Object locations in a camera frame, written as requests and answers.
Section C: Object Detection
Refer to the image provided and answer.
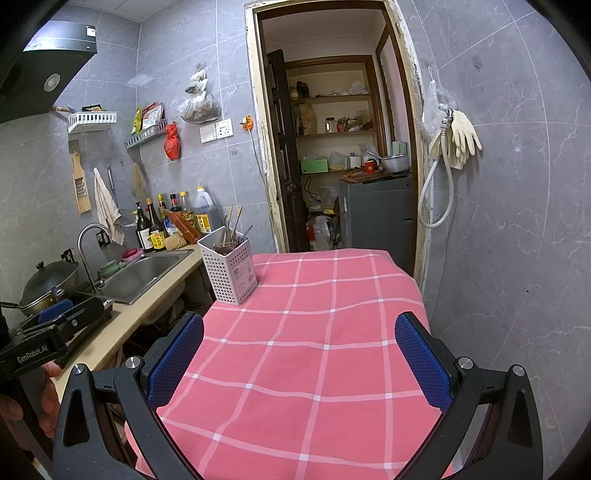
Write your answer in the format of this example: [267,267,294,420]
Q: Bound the small clear plastic bag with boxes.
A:
[186,67,209,96]

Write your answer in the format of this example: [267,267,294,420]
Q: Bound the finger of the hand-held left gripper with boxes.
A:
[37,298,75,325]
[10,302,106,344]

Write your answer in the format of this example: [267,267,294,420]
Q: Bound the orange food packet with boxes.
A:
[164,211,199,245]

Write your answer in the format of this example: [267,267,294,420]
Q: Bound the metal cooker pot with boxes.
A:
[381,154,411,174]

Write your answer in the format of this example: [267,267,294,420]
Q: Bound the white wall rack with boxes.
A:
[68,111,117,135]

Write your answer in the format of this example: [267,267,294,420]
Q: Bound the pink checked tablecloth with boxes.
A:
[122,249,446,480]

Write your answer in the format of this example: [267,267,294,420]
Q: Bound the worn door frame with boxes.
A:
[245,0,433,288]

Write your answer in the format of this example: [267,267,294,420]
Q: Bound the red snack packet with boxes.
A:
[142,104,165,130]

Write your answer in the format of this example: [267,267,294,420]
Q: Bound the metal faucet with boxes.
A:
[78,224,112,294]

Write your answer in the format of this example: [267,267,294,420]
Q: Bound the person's left hand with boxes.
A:
[0,361,62,440]

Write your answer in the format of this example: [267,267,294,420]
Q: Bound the dark wooden door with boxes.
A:
[267,48,306,254]

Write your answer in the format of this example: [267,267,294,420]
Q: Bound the wok with lid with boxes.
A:
[18,261,79,317]

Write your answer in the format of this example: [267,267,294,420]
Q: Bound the large clear bag dried goods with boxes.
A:
[179,92,221,125]

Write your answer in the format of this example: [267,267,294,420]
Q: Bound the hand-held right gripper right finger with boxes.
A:
[394,311,544,480]

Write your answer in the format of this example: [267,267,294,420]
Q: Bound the white hose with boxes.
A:
[418,121,455,229]

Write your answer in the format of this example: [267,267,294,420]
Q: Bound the beige dish towel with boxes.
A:
[93,167,125,246]

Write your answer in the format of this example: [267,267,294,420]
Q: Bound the brown paper bag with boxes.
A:
[299,102,318,136]

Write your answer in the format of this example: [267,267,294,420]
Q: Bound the black range hood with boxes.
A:
[0,21,98,123]

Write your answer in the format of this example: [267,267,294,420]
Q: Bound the white and red plastic bags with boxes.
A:
[305,215,334,253]

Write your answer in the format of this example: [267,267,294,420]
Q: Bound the beige rubber gloves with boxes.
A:
[450,110,483,169]

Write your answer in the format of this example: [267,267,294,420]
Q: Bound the white perforated utensil holder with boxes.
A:
[198,226,258,306]

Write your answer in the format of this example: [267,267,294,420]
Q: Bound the steel sink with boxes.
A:
[97,249,195,306]

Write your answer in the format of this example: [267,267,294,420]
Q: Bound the dark pump bottle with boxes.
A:
[135,203,151,253]

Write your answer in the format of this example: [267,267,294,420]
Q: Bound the wooden grater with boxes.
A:
[70,150,92,215]

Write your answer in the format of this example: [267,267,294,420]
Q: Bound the clear plastic wall bag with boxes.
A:
[422,80,456,140]

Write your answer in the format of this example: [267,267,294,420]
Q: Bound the plastic oil jug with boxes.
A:
[193,187,214,234]

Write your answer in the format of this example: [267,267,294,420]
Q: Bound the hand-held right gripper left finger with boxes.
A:
[52,311,205,480]

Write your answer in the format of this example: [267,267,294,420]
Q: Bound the red plastic bag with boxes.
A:
[164,122,182,162]

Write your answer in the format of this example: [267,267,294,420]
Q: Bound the wooden cutting board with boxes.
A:
[341,170,393,184]

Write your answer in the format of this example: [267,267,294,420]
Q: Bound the metal wall shelf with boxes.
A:
[124,121,168,150]

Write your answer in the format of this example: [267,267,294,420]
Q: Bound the soy sauce bottle yellow label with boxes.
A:
[145,198,167,253]

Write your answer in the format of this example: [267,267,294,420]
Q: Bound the wooden shelf unit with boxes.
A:
[285,55,384,176]

